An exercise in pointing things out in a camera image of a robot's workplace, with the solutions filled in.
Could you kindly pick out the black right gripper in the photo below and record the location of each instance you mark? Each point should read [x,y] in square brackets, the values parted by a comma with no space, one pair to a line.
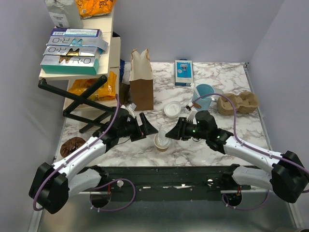
[179,131]

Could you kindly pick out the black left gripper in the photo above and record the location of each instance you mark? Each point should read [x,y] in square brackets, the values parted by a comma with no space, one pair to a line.
[142,131]

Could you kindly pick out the brown paper coffee cup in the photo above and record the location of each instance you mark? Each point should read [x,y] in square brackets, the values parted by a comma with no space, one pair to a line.
[161,148]

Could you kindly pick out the brown paper bag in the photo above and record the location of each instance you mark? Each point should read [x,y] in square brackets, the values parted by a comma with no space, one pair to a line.
[141,80]

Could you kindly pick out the white plastic cup lid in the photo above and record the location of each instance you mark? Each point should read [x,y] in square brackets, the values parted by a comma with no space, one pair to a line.
[162,140]

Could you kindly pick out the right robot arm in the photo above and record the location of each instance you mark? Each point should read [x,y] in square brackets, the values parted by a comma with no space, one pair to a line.
[284,174]

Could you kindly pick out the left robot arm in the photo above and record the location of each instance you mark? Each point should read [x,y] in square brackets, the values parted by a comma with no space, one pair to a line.
[53,184]

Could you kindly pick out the white lid stack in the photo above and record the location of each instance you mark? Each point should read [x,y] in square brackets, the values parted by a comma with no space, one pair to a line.
[172,109]

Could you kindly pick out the light blue plastic tumbler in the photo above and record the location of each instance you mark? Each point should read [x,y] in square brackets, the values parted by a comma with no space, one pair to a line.
[200,101]

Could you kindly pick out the blue razor package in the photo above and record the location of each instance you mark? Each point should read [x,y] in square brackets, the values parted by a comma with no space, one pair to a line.
[184,72]

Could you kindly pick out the cream folding shelf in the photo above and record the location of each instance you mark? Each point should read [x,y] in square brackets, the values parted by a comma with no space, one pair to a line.
[109,60]

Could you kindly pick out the stacked cardboard cup carriers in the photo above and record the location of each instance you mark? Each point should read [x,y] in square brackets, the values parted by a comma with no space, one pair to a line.
[245,102]

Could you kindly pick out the silver blue toothpaste box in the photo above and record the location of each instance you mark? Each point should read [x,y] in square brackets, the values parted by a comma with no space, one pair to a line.
[78,41]

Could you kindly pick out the purple white box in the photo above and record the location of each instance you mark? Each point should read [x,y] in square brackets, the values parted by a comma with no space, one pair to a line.
[96,33]

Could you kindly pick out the teal toothpaste box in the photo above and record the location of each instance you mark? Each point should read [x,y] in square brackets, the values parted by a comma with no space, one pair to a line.
[70,65]

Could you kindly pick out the orange snack bag top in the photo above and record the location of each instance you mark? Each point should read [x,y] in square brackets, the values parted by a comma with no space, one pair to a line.
[90,8]

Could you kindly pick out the grey paper bag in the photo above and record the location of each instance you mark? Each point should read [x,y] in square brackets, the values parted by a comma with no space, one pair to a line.
[64,14]

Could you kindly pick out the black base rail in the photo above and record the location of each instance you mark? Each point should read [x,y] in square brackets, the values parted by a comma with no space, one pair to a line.
[166,183]

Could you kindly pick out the black shelf frame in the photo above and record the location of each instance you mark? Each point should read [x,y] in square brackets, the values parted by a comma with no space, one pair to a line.
[79,100]

